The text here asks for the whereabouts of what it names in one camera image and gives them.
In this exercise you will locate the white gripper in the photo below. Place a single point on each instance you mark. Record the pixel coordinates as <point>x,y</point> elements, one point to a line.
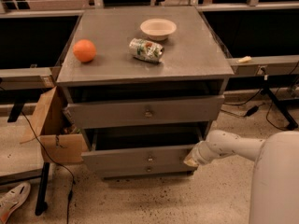
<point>199,155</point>

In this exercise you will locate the grey drawer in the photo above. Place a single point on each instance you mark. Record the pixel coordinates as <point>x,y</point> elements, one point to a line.
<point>145,112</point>
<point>145,170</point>
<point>126,147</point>

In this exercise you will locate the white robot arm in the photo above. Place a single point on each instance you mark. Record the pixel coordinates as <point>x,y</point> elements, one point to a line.
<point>274,197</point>

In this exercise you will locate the grey bottom drawer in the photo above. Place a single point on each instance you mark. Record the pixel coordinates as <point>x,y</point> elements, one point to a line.
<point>145,170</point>

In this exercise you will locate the grey drawer cabinet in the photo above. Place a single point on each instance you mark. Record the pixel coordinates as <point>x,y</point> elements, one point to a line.
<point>193,65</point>

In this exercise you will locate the grey top drawer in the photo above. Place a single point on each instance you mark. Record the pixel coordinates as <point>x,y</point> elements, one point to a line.
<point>145,112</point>

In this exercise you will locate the black table leg right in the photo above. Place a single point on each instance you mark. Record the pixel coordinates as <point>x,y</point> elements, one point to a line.
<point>283,110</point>

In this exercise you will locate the black table leg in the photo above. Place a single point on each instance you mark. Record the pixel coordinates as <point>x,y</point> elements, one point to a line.
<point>41,205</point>
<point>283,110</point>

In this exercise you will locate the small yellow foam piece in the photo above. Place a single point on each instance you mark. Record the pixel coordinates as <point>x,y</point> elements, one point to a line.
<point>244,59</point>

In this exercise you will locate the crushed green soda can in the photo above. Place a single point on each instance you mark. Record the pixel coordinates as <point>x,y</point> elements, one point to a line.
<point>146,50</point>

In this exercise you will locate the brown cardboard box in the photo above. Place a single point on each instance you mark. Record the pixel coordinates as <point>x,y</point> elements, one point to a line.
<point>55,132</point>

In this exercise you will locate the orange fruit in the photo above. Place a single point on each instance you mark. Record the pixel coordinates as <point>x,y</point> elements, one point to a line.
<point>84,50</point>

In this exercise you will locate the black table leg left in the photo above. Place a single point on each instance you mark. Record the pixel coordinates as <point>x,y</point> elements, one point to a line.
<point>41,205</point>

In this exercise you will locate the white sneaker shoe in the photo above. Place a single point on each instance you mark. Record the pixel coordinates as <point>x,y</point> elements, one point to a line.
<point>12,200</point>

